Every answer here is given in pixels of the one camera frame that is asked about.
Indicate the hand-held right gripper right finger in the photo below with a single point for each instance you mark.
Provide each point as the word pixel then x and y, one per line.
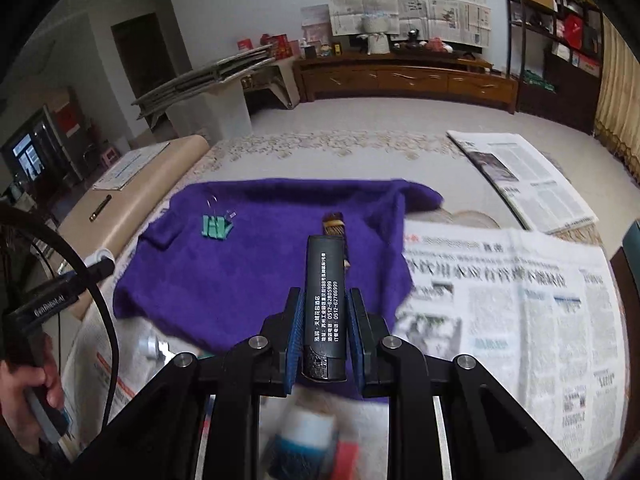
pixel 356 345

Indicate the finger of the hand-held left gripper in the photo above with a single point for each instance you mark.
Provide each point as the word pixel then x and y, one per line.
pixel 82 275

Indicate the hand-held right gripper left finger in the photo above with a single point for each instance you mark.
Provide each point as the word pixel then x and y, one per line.
pixel 295 345

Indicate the black printed lighter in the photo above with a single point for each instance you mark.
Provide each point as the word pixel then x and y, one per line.
pixel 325 300

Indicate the person's left hand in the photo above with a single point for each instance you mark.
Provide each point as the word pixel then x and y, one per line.
pixel 40 377

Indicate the black pen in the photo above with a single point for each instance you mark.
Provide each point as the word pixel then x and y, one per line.
pixel 100 208

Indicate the newspaper under towel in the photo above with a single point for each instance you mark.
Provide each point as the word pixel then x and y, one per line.
pixel 95 360

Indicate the purple towel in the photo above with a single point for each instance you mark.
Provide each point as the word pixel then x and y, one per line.
pixel 260 260

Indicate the blue and white bottle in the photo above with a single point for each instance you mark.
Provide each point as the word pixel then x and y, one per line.
pixel 302 440

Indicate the small white cap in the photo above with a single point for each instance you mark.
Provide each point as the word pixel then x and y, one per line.
pixel 152 346

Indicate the small red box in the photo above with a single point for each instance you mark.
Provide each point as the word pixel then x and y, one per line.
pixel 346 460

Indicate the white paper sheet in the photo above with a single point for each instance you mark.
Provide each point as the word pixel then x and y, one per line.
pixel 131 166

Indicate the beige padded bolster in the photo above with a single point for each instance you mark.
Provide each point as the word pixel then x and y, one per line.
pixel 150 175

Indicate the purple plastic stool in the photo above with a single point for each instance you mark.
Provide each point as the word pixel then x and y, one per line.
pixel 108 156

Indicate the small brown object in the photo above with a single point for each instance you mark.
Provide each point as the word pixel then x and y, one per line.
pixel 333 225

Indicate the green binder clip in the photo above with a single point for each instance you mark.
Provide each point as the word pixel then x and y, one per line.
pixel 208 227
pixel 225 228

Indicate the large unfolded newspaper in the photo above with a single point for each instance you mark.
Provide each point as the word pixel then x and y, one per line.
pixel 510 320

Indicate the white plastic storage box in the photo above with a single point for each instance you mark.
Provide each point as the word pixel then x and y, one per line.
pixel 227 110

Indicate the dark wooden door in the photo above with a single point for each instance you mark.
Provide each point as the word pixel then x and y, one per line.
pixel 142 62

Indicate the stack of flat cardboard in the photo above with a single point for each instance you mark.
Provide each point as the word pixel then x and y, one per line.
pixel 205 75

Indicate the folded newspaper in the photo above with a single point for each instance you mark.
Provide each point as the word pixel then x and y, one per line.
pixel 525 175

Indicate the wooden television cabinet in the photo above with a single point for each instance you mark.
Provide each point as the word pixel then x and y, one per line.
pixel 400 82

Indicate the red gift boxes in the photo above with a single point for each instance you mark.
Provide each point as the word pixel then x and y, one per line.
pixel 275 46

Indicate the white sack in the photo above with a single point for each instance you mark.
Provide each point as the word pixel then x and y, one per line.
pixel 377 35

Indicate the newspapers covering television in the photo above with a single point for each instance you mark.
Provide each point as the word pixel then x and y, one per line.
pixel 415 10

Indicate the dark wooden shelf unit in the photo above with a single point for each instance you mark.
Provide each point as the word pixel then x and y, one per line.
pixel 555 55

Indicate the yellow curtain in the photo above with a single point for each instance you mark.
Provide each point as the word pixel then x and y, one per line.
pixel 617 105

